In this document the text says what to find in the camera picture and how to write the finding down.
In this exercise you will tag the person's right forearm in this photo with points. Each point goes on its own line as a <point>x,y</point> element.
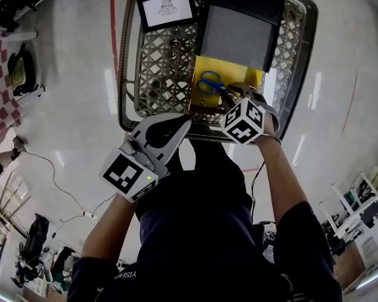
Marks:
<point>280,181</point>

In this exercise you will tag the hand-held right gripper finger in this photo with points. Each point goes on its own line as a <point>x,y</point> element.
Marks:
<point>243,88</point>
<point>227,101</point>

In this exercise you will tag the person's black trousers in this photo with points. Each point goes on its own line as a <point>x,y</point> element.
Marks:
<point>204,181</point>

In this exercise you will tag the black office chair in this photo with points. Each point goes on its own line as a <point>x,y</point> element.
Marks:
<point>34,234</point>

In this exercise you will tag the white power strip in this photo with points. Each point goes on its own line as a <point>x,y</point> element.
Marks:
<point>89,214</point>

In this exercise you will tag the red floor tape strip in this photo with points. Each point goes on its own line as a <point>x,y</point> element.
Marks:
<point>113,27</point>

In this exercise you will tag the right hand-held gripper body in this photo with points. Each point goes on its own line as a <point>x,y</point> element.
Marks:
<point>244,121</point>

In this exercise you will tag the black equipment on white stand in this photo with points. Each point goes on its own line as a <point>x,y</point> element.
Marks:
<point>15,2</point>

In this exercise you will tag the yellow-lined box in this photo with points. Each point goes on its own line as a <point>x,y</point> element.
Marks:
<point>226,71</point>

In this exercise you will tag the black-framed white picture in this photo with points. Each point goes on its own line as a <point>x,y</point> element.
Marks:
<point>167,8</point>

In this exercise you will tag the person's dark navy shirt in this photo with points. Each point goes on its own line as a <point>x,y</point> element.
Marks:
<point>201,263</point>

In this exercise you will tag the person's left forearm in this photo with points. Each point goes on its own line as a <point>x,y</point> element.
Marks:
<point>113,228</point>

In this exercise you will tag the white frame table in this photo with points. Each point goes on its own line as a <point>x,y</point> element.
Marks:
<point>346,206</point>

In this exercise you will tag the grey lattice plastic basket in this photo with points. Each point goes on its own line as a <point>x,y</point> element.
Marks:
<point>163,64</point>

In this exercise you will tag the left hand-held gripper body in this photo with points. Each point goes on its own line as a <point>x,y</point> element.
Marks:
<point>130,175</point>

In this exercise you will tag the black bag with yellow panel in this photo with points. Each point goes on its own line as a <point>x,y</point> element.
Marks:
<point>20,69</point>

